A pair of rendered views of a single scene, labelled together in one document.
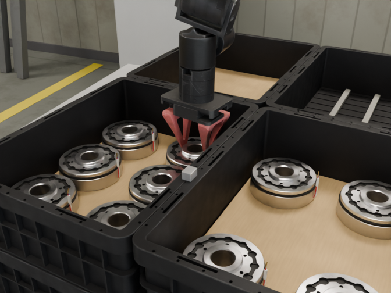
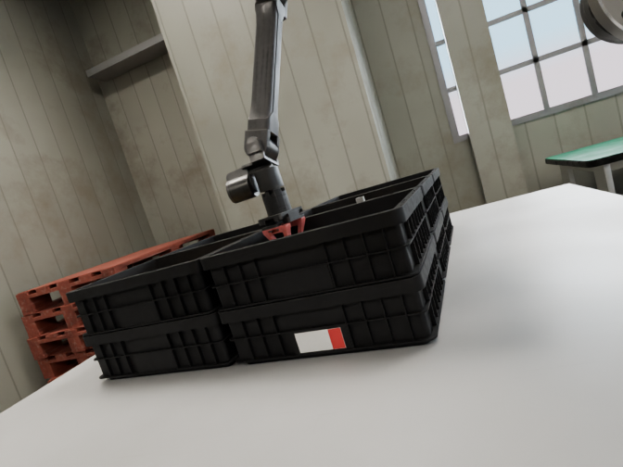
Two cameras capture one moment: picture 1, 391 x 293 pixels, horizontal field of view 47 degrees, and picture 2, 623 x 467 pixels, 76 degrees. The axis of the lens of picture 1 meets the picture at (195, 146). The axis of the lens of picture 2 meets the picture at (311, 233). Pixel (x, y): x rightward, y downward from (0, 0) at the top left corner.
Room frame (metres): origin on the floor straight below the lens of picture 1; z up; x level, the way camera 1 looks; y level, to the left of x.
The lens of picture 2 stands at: (0.69, 0.92, 1.00)
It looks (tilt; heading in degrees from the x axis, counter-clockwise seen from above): 7 degrees down; 265
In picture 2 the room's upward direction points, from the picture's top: 17 degrees counter-clockwise
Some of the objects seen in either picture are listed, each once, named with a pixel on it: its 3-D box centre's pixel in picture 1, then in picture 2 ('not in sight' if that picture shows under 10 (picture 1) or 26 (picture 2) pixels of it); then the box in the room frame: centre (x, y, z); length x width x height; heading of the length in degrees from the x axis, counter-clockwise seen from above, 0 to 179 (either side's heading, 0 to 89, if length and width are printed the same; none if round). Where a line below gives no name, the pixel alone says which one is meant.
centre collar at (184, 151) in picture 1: (195, 149); not in sight; (0.67, 0.00, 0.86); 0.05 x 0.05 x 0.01
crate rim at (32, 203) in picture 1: (123, 139); (317, 225); (0.60, 0.11, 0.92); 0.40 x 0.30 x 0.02; 151
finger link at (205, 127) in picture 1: (201, 128); (289, 233); (0.66, -0.01, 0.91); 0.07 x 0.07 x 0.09; 55
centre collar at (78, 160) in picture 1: (89, 157); not in sight; (0.64, 0.18, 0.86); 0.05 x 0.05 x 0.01
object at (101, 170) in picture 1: (89, 159); not in sight; (0.64, 0.18, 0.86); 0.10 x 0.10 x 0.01
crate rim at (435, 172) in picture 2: not in sight; (377, 190); (0.32, -0.42, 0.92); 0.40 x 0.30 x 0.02; 151
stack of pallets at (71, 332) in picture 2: not in sight; (146, 312); (1.82, -2.19, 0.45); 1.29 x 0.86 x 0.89; 67
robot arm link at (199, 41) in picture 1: (199, 47); (266, 180); (0.67, -0.01, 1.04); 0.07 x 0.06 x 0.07; 157
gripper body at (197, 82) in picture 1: (196, 86); (277, 205); (0.67, 0.00, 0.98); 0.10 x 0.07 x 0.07; 55
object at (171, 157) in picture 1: (195, 152); not in sight; (0.67, 0.00, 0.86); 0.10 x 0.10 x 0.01
